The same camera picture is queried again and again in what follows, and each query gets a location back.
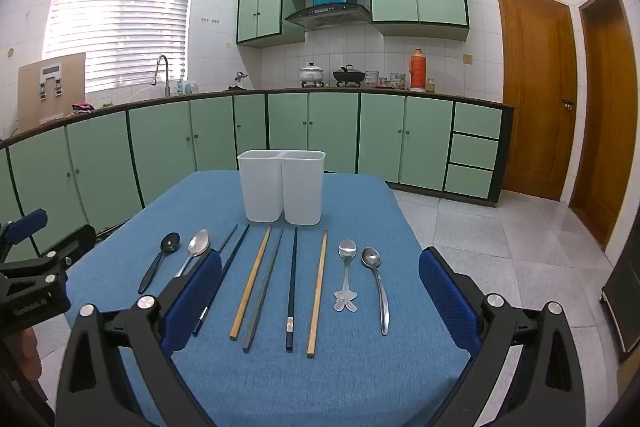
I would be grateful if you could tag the kettle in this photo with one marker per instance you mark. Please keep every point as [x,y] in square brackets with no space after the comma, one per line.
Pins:
[241,79]

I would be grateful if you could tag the black wok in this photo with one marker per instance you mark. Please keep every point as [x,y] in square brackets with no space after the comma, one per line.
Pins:
[349,75]

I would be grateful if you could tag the black spoon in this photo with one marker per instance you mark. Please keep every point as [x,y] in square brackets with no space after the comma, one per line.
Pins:
[170,243]

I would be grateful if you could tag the white cooking pot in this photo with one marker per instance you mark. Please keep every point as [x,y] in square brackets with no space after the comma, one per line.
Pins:
[312,74]

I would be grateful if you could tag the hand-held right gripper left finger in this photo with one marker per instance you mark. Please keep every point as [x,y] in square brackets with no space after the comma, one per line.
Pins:
[192,302]

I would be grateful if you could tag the orange thermos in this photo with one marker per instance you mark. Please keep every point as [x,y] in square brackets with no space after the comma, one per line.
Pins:
[417,69]

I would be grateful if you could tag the white divided utensil holder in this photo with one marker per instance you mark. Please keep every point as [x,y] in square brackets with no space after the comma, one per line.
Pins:
[280,187]

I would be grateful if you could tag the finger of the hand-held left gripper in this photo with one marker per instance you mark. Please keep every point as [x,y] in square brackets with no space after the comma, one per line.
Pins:
[77,243]
[27,223]

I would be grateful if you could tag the person's left hand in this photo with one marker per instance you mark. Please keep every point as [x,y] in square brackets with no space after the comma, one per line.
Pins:
[22,352]

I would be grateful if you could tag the range hood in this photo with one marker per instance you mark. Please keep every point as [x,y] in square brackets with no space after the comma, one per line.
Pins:
[325,14]

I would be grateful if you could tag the blue tablecloth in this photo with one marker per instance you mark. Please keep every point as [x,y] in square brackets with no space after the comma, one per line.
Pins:
[280,387]

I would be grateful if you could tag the dark furniture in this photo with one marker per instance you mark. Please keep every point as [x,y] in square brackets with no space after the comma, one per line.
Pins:
[625,302]

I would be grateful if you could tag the wooden door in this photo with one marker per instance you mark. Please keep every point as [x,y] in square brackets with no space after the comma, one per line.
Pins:
[607,117]
[537,97]

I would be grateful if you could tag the green lower kitchen cabinets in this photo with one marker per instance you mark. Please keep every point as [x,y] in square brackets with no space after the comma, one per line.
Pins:
[330,132]

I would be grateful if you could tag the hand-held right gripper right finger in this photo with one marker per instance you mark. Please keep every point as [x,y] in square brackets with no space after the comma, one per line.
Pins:
[445,297]

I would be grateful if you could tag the cardboard board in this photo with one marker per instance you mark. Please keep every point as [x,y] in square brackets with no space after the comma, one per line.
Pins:
[50,92]

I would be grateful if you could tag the red cloth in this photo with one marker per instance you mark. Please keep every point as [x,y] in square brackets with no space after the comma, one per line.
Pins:
[83,108]

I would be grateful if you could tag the chrome sink faucet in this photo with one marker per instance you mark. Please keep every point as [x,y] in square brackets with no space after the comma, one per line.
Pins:
[161,67]

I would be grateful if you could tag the white window blind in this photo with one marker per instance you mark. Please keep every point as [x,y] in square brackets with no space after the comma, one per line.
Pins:
[120,17]

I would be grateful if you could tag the black chopstick with pale end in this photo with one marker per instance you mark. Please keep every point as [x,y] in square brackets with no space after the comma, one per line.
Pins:
[292,287]

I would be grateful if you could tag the small glass jar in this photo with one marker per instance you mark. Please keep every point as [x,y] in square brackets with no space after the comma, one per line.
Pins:
[431,85]

